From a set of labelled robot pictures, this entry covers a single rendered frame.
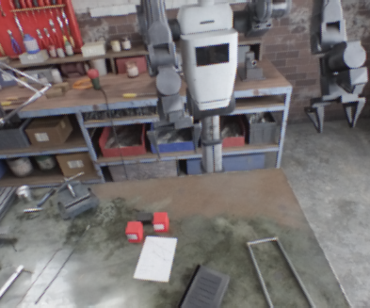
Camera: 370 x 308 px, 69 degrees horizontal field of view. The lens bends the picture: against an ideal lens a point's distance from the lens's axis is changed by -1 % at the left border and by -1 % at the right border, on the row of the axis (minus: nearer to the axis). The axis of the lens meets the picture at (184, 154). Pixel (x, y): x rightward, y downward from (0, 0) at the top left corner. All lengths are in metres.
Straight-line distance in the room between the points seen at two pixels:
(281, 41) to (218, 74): 1.72
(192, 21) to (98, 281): 1.00
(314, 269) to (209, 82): 0.80
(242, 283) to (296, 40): 2.43
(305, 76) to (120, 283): 2.66
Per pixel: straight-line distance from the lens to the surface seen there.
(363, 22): 3.17
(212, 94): 1.23
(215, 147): 1.42
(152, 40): 0.71
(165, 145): 2.27
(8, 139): 2.63
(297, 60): 2.99
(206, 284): 0.82
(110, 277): 0.91
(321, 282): 0.90
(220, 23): 1.24
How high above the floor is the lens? 1.63
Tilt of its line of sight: 36 degrees down
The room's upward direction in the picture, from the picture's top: 6 degrees counter-clockwise
